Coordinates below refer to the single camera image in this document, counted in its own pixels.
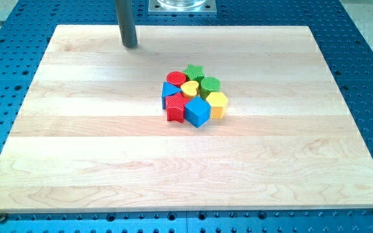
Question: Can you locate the yellow hexagon block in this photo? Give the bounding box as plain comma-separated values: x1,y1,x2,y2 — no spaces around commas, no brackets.
206,92,228,119

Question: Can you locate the blue cube block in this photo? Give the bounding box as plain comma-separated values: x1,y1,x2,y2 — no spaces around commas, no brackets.
185,96,211,128

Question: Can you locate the red star block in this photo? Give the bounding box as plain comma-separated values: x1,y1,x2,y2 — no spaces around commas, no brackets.
165,93,190,123

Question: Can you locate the yellow heart block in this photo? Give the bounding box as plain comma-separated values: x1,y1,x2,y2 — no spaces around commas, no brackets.
180,80,199,99

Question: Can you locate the blue triangle block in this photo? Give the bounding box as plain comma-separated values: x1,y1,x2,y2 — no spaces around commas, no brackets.
161,82,181,109

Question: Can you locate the red cylinder block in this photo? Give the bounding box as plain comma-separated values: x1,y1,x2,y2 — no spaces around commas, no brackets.
166,71,187,87

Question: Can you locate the green cylinder block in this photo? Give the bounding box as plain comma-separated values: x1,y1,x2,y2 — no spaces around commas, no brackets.
200,77,221,100

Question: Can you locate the green star block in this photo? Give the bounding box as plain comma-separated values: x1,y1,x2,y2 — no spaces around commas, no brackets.
183,64,205,84

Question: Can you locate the light wooden board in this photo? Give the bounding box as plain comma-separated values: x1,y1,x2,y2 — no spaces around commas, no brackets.
0,25,373,213

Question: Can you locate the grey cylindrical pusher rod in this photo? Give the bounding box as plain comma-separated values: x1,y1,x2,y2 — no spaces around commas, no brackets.
115,0,138,48

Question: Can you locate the blue perforated metal table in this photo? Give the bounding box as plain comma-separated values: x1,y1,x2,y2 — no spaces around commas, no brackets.
0,1,373,232

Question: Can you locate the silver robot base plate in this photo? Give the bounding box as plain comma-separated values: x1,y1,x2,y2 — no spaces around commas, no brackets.
148,0,217,14

